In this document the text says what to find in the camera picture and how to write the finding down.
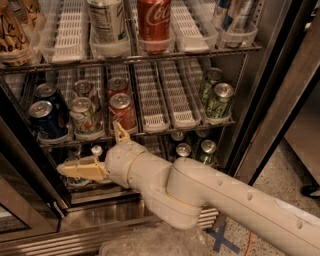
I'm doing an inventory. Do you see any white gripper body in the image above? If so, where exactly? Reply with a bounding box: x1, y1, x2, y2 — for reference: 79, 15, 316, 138
105, 141, 146, 188

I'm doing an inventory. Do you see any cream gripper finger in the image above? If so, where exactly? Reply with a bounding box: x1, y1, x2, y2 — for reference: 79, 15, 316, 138
57, 156, 107, 181
113, 121, 131, 143

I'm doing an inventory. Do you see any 7up can white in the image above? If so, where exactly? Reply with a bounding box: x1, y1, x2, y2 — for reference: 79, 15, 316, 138
70, 97, 103, 141
73, 79, 101, 111

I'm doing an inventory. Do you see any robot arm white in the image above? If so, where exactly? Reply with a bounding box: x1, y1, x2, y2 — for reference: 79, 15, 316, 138
57, 123, 320, 256

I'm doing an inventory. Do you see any bottom silver can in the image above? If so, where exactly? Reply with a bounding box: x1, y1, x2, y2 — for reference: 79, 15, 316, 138
65, 156, 90, 187

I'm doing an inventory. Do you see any front red coke can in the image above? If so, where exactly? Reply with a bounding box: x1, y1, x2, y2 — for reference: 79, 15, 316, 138
109, 93, 137, 131

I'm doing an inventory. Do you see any red coke can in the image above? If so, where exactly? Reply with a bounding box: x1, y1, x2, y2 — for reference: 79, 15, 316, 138
106, 77, 129, 98
109, 93, 137, 131

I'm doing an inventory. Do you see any rear red coke can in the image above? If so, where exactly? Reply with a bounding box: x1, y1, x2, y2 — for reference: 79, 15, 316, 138
106, 77, 129, 98

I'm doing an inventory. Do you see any front blue pepsi can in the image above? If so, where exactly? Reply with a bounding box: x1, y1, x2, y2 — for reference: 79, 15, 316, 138
28, 100, 68, 139

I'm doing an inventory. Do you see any blue pepsi can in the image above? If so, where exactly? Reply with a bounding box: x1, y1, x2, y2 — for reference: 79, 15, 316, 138
35, 83, 69, 123
28, 100, 68, 139
176, 143, 192, 157

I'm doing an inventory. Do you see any bottom blue pepsi can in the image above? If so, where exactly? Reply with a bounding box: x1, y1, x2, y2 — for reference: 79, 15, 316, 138
176, 143, 192, 157

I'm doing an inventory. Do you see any rear blue pepsi can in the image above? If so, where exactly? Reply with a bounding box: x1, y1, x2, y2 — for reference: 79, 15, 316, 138
35, 83, 69, 123

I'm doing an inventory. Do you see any bottom green can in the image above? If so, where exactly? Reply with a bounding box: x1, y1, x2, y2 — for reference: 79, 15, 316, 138
198, 140, 217, 165

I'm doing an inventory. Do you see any green can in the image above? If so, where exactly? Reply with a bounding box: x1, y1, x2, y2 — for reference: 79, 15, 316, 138
199, 67, 223, 105
198, 140, 217, 165
206, 83, 234, 119

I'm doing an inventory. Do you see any stainless steel fridge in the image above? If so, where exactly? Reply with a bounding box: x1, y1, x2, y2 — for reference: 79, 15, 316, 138
0, 0, 301, 256

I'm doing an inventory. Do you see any front green can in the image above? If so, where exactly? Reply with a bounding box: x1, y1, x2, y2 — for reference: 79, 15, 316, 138
206, 83, 234, 119

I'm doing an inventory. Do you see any rear green can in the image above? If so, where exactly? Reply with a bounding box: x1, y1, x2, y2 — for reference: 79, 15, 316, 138
199, 67, 223, 105

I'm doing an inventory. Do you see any top shelf white can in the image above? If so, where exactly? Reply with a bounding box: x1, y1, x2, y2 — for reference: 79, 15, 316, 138
87, 0, 127, 43

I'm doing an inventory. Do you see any top shelf coke can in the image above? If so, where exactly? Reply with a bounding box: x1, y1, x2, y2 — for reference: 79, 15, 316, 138
137, 0, 171, 54

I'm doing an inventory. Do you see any top shelf lacroix can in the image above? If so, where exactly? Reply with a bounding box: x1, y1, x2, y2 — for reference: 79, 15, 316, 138
0, 0, 34, 66

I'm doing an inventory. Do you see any top shelf silver blue can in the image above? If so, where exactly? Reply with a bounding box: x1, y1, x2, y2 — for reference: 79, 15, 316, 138
212, 0, 258, 33

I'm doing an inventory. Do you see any fridge door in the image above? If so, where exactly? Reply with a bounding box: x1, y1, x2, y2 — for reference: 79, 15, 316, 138
226, 0, 320, 184

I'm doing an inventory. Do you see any bubble wrap sheet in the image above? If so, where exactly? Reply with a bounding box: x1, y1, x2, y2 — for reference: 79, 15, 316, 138
99, 223, 210, 256

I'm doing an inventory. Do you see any blue tape cross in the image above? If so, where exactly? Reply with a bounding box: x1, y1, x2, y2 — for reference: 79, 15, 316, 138
206, 222, 240, 254

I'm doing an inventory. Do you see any orange cable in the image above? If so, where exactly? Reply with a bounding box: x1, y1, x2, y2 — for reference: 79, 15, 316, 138
244, 231, 254, 256

